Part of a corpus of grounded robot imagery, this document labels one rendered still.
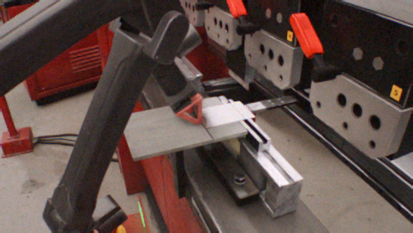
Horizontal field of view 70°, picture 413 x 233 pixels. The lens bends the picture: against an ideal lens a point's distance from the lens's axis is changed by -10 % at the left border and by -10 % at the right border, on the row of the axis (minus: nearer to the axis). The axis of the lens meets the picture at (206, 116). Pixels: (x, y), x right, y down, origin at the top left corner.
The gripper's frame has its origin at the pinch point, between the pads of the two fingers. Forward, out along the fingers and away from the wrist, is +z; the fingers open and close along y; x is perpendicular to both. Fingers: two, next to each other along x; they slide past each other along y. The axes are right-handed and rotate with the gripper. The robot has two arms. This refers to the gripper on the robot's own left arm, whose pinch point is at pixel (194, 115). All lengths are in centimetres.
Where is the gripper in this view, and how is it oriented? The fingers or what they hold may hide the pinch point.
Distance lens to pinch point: 77.7
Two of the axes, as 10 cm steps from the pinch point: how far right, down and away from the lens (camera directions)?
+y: -3.7, -4.8, 8.0
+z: 4.3, 6.7, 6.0
